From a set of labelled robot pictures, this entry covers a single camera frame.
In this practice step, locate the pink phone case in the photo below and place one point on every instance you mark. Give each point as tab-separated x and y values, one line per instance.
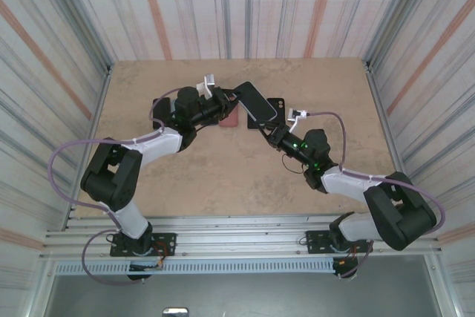
228	120

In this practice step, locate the black phone case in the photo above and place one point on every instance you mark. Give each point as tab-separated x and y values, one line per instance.
274	103

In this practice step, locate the black screen smartphone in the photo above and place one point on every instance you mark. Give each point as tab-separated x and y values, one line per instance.
256	103

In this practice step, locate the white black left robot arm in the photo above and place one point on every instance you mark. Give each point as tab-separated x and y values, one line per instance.
126	217

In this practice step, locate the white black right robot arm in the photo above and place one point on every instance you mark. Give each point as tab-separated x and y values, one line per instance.
345	183

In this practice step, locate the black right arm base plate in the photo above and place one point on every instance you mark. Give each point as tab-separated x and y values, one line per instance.
315	239

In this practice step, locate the aluminium rail frame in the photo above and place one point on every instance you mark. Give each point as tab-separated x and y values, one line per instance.
241	235

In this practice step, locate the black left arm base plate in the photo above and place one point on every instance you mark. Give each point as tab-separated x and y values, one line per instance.
167	239

